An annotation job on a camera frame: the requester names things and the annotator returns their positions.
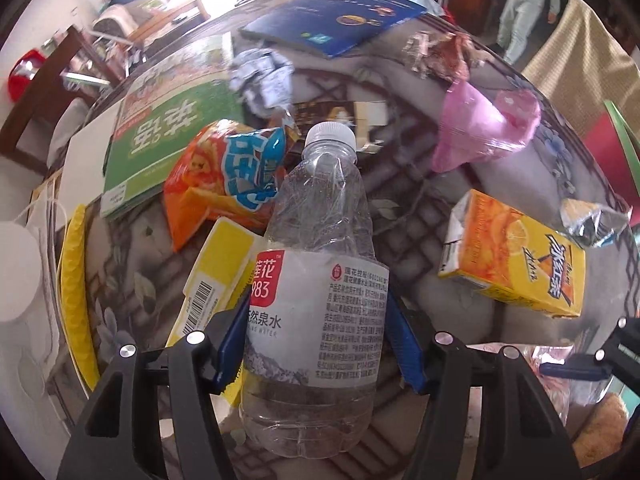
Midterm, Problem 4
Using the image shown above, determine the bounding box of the white paper sheet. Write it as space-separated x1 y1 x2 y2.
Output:
58 101 120 216

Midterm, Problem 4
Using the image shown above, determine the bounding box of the sofa with wooden frame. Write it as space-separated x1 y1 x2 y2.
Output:
91 0 210 44

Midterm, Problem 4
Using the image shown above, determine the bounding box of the orange snack chip bag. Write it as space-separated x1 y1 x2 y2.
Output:
164 114 299 252

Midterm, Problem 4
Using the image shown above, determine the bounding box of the green textbook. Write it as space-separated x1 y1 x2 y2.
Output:
100 32 243 219

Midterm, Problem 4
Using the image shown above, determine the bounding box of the yellow cardboard medicine box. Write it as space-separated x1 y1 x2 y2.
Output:
166 218 264 408

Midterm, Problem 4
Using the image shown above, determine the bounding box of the person in grey clothes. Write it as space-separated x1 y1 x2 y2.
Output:
496 0 561 65

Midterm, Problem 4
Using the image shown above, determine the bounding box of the blue picture book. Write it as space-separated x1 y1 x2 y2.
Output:
242 0 426 58

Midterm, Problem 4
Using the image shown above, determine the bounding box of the wooden chair white cushion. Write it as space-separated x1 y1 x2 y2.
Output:
1 26 124 177

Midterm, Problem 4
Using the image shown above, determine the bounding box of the beige checkered cloth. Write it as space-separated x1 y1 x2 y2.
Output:
523 0 640 136

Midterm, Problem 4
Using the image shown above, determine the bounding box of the yellow iced tea carton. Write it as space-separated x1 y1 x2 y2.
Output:
438 190 587 318

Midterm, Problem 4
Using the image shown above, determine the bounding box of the red bin green rim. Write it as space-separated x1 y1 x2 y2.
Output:
584 100 640 226

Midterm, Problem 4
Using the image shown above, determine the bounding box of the dark chocolate box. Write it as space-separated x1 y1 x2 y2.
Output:
294 101 390 154

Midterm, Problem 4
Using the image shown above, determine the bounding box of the light blue plastic bag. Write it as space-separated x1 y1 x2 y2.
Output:
409 0 446 16

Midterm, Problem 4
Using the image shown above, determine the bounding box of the clear plastic water bottle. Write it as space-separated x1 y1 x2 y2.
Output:
240 122 390 460

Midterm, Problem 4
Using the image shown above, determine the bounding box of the silver foil wrapper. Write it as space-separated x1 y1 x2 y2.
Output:
560 198 632 248

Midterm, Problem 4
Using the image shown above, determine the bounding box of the white blue paper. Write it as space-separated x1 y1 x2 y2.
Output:
229 49 295 119

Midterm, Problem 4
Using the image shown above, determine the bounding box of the brown red wrapper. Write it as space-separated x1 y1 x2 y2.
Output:
402 30 491 82

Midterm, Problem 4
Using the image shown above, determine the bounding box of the red bag by wall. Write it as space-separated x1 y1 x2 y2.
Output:
6 49 46 103

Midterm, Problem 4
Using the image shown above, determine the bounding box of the pink plastic bag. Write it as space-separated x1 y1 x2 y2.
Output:
432 81 541 174

